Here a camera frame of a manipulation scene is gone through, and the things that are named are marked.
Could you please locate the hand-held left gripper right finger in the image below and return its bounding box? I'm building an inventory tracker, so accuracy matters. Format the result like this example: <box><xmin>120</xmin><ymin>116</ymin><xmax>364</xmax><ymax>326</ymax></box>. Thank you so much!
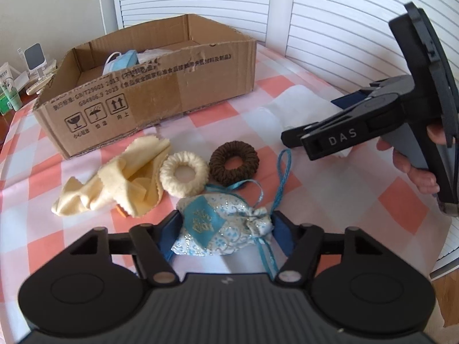
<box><xmin>273</xmin><ymin>210</ymin><xmax>388</xmax><ymax>284</ymax></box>

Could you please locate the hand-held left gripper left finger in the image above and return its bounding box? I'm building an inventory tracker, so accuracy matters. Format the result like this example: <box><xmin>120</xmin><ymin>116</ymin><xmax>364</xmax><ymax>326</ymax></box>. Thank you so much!
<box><xmin>66</xmin><ymin>209</ymin><xmax>180</xmax><ymax>285</ymax></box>

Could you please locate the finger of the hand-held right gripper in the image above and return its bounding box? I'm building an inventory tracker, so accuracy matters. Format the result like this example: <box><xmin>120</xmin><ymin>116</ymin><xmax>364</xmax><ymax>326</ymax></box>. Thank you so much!
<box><xmin>329</xmin><ymin>75</ymin><xmax>414</xmax><ymax>110</ymax></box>
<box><xmin>281</xmin><ymin>91</ymin><xmax>414</xmax><ymax>148</ymax></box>

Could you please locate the blue patterned drawstring pouch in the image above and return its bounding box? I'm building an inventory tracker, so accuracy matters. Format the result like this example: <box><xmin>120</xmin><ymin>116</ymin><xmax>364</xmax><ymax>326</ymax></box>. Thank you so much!
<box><xmin>171</xmin><ymin>148</ymin><xmax>293</xmax><ymax>281</ymax></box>

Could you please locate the brown cardboard box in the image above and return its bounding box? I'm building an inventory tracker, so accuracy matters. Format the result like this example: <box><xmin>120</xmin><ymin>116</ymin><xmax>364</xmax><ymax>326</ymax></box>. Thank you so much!
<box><xmin>33</xmin><ymin>13</ymin><xmax>258</xmax><ymax>160</ymax></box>

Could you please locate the grey sachet with lace strip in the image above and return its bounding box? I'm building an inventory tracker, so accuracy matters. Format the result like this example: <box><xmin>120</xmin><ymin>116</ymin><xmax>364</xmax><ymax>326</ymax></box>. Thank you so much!
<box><xmin>136</xmin><ymin>46</ymin><xmax>177</xmax><ymax>64</ymax></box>

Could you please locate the blue face mask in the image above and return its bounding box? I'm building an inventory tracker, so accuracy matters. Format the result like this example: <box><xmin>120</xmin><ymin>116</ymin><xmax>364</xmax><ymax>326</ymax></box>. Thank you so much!
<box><xmin>104</xmin><ymin>50</ymin><xmax>139</xmax><ymax>76</ymax></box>

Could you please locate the person's right hand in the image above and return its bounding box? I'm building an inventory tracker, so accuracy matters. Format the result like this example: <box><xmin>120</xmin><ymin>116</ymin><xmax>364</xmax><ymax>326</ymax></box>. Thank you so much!
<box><xmin>376</xmin><ymin>122</ymin><xmax>447</xmax><ymax>195</ymax></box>

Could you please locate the cream knitted scrunchie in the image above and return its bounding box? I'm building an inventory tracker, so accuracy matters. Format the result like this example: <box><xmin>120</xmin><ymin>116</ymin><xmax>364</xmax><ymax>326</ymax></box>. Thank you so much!
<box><xmin>159</xmin><ymin>151</ymin><xmax>210</xmax><ymax>198</ymax></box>

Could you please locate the pink white checkered tablecloth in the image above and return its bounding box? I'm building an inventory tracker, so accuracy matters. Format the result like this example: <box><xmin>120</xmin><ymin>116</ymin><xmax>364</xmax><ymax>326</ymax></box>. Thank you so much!
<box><xmin>0</xmin><ymin>25</ymin><xmax>453</xmax><ymax>303</ymax></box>

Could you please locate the brown knitted scrunchie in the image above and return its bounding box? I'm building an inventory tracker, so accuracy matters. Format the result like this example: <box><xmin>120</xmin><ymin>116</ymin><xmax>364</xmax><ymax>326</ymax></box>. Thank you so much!
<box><xmin>209</xmin><ymin>141</ymin><xmax>260</xmax><ymax>187</ymax></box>

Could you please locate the pale yellow cloth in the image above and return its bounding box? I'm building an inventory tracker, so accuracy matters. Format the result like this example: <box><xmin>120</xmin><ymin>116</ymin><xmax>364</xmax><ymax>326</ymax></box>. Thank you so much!
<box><xmin>51</xmin><ymin>136</ymin><xmax>172</xmax><ymax>219</ymax></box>

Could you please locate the wooden nightstand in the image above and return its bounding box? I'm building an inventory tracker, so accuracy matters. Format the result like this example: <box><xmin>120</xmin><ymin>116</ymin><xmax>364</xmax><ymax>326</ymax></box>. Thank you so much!
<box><xmin>0</xmin><ymin>109</ymin><xmax>18</xmax><ymax>144</ymax></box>

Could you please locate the white remote control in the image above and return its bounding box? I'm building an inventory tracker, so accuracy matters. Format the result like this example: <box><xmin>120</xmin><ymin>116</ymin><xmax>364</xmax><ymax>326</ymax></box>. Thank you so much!
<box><xmin>25</xmin><ymin>75</ymin><xmax>55</xmax><ymax>96</ymax></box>

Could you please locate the white tube with green cap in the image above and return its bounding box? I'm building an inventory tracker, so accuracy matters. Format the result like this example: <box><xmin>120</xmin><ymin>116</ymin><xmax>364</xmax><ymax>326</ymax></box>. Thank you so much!
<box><xmin>0</xmin><ymin>62</ymin><xmax>24</xmax><ymax>112</ymax></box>

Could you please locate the white phone stand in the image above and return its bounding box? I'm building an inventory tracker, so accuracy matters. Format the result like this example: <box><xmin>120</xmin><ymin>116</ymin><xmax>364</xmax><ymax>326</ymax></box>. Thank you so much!
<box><xmin>19</xmin><ymin>42</ymin><xmax>49</xmax><ymax>80</ymax></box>

